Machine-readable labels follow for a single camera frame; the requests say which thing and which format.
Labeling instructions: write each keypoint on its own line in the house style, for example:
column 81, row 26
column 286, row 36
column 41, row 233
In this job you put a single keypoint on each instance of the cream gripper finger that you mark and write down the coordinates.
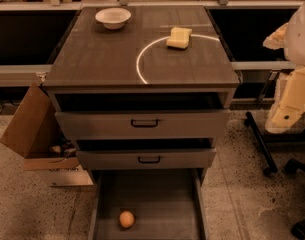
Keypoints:
column 276, row 40

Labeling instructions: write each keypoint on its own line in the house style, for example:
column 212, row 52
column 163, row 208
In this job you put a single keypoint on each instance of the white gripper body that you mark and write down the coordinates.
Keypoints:
column 300, row 39

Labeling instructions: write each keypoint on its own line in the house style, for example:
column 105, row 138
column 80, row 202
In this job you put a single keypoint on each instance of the orange fruit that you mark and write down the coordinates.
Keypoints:
column 126, row 219

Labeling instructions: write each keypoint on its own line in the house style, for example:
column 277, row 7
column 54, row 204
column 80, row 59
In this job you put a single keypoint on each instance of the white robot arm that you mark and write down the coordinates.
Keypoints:
column 294, row 41

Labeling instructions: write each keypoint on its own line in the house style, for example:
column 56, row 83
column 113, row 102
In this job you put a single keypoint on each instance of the grey drawer cabinet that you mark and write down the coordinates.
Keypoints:
column 133, row 70

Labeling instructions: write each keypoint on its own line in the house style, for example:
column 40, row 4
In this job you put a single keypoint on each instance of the open bottom drawer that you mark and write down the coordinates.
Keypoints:
column 166, row 204

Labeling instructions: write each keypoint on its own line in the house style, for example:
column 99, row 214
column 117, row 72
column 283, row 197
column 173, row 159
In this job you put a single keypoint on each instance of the yellow sponge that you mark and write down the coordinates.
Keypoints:
column 179, row 38

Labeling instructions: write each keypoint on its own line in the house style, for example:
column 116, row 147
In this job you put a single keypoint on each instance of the white bowl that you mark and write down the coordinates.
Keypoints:
column 113, row 18

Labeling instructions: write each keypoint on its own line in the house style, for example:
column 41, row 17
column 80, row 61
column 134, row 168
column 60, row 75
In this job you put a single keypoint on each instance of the brown cardboard box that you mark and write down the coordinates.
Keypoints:
column 34, row 134

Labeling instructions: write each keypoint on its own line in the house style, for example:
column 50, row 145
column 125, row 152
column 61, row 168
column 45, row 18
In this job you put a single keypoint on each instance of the top drawer with handle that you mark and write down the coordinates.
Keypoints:
column 155, row 125

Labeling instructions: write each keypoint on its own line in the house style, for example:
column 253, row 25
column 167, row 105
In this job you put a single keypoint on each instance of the drawer with handle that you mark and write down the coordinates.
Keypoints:
column 143, row 159
column 155, row 125

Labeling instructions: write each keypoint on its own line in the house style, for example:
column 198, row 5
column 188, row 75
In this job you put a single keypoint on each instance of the middle drawer with handle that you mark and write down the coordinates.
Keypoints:
column 143, row 159

